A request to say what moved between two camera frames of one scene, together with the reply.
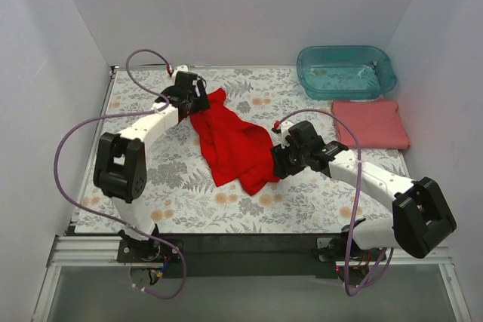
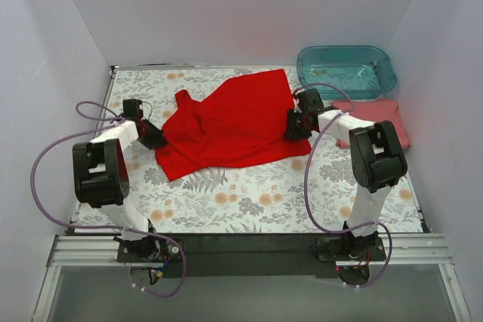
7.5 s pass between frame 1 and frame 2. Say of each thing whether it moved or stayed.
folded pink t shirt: stayed
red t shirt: moved
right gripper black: moved
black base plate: stayed
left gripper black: moved
